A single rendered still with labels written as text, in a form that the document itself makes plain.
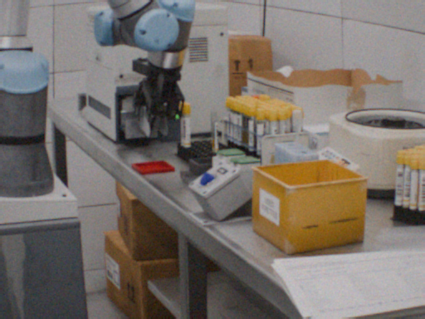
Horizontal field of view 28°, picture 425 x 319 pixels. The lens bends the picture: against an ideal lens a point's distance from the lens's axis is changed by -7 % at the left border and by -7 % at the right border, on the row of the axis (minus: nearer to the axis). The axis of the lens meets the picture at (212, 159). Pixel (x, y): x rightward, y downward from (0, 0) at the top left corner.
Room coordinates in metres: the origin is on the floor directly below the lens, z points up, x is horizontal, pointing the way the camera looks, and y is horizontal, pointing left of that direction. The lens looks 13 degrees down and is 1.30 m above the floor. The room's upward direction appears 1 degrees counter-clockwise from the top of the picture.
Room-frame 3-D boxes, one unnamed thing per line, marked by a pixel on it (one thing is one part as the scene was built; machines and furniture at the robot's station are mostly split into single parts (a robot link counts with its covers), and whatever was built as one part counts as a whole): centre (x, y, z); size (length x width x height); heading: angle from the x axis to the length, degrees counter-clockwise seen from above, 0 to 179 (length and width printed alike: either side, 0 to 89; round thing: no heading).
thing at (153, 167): (1.74, 0.12, 0.88); 0.07 x 0.07 x 0.01; 21
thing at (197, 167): (1.66, 0.01, 0.89); 0.09 x 0.05 x 0.04; 109
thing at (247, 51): (2.63, -0.02, 0.97); 0.31 x 0.23 x 0.18; 15
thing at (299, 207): (1.30, -0.14, 0.93); 0.13 x 0.13 x 0.10; 21
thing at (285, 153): (1.46, -0.14, 0.92); 0.10 x 0.07 x 0.10; 16
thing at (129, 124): (2.05, 0.19, 0.92); 0.21 x 0.07 x 0.05; 21
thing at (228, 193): (1.42, -0.03, 0.92); 0.13 x 0.07 x 0.08; 111
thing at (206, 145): (1.81, 0.00, 0.93); 0.17 x 0.09 x 0.11; 21
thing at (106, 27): (1.68, 0.16, 1.16); 0.11 x 0.11 x 0.08; 25
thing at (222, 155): (1.59, -0.03, 0.91); 0.05 x 0.04 x 0.07; 111
